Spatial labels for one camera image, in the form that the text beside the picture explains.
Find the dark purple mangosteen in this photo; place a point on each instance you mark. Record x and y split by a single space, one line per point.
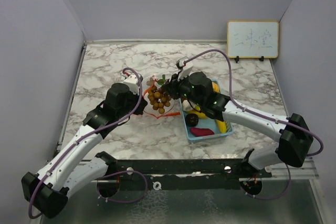
191 120

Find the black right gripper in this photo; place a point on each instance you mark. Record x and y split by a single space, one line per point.
172 86

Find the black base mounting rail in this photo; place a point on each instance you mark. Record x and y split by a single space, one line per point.
181 174

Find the white mushroom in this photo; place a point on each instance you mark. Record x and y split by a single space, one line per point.
186 106

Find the small framed whiteboard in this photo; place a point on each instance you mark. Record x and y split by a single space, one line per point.
253 39

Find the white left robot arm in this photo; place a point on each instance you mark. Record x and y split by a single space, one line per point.
50 188

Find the magenta sweet potato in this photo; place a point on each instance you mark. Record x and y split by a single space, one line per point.
200 132

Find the orange mango fruit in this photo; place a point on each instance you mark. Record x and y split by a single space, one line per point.
215 87

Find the light blue plastic basket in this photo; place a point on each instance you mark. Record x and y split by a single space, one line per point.
191 138

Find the single yellow banana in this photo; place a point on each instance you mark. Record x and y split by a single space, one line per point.
208 123

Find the brown longan bunch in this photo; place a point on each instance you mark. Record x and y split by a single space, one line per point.
160 103

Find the clear zip top bag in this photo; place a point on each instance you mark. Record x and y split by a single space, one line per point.
173 112

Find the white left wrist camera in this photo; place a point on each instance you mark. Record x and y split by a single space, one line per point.
133 83

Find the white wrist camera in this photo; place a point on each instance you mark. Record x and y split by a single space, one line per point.
184 67
133 83

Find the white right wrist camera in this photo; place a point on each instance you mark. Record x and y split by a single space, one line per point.
184 67

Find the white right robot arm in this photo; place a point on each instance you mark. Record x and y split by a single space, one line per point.
291 134

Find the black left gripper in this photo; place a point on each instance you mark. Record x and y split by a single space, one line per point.
142 104

